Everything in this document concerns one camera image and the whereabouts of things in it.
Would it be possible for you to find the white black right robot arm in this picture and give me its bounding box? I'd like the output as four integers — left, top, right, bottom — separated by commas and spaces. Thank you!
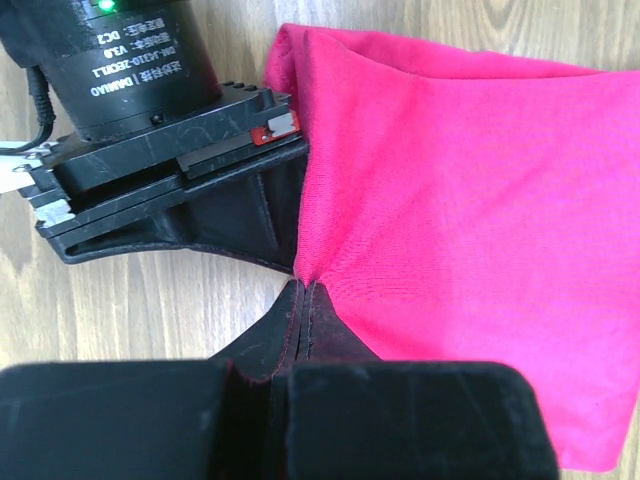
1, 1, 309, 272

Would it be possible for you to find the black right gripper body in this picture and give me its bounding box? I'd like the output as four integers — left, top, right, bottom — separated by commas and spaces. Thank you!
19, 82, 309, 272

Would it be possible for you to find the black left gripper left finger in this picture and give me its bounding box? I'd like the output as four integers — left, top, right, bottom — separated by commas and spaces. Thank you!
1, 281, 304, 479

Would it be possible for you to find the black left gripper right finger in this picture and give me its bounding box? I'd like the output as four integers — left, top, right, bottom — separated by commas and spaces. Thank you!
286, 283, 559, 479

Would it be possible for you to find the pink t-shirt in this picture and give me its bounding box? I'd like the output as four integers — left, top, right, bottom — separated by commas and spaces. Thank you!
265, 24, 639, 473

